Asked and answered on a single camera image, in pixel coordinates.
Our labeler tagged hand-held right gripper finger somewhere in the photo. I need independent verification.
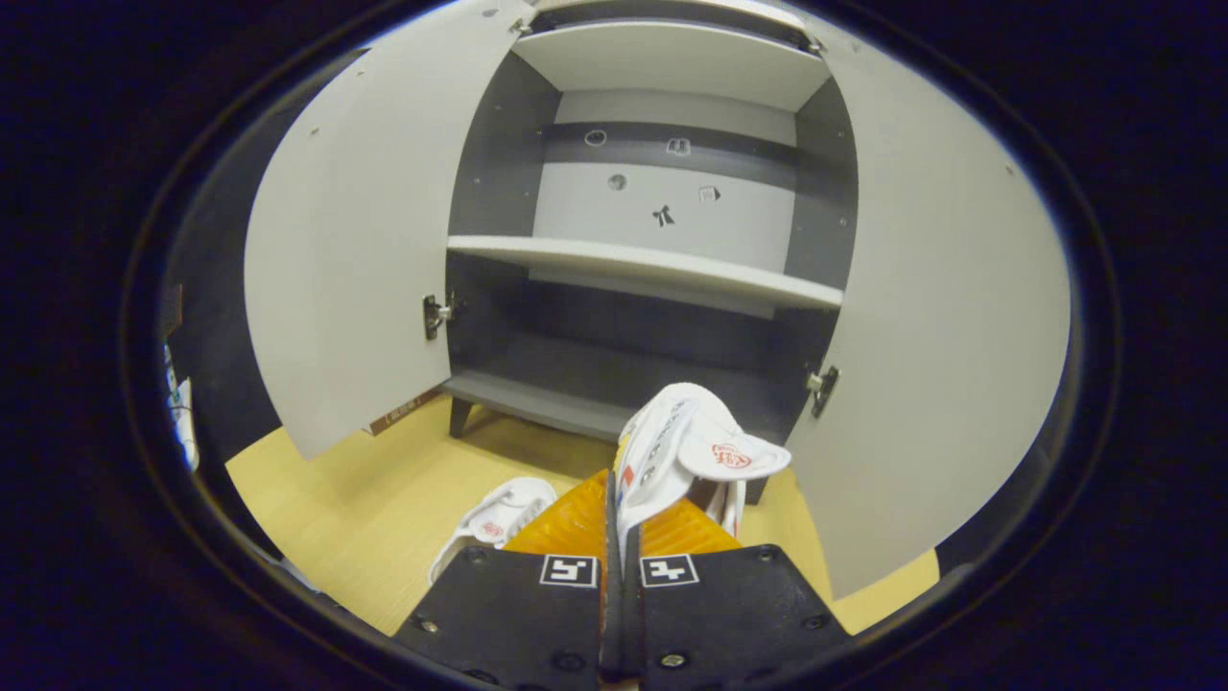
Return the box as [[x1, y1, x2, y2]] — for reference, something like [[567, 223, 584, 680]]
[[393, 468, 617, 687], [619, 494, 853, 691]]

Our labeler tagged white shoe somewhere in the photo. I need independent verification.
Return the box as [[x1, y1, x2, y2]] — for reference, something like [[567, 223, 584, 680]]
[[614, 382, 793, 567], [429, 477, 558, 584]]

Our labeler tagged white shoe cabinet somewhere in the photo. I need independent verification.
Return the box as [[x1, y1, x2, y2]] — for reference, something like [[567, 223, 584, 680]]
[[443, 0, 860, 505]]

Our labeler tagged white cabinet door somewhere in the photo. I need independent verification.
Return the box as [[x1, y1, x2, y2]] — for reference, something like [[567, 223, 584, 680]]
[[243, 0, 538, 462], [785, 10, 1073, 601]]

